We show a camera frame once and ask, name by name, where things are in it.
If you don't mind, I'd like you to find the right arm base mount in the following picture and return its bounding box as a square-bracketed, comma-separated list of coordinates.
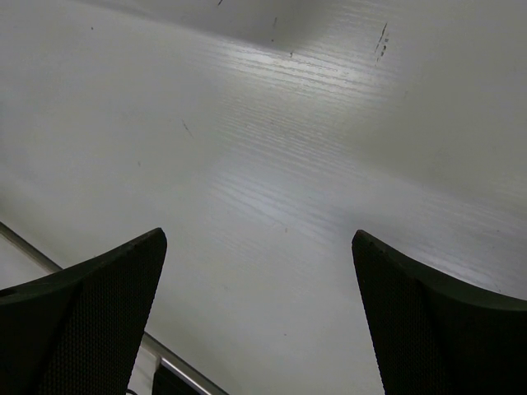
[0, 221, 230, 395]

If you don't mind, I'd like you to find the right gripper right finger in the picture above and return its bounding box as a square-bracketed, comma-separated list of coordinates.
[352, 230, 526, 394]

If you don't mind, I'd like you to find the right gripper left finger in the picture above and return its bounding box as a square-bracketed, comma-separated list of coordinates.
[1, 228, 167, 394]

